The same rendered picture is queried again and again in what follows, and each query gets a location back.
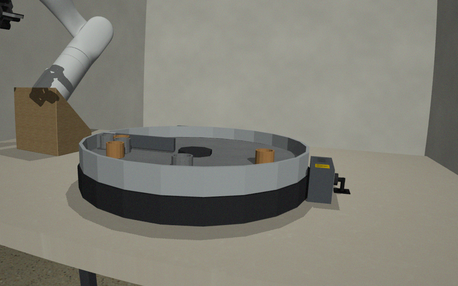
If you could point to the grey metal sleeve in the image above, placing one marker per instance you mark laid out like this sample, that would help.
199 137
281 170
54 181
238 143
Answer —
105 138
127 143
182 159

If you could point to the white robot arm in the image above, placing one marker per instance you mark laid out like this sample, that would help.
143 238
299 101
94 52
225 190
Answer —
89 40

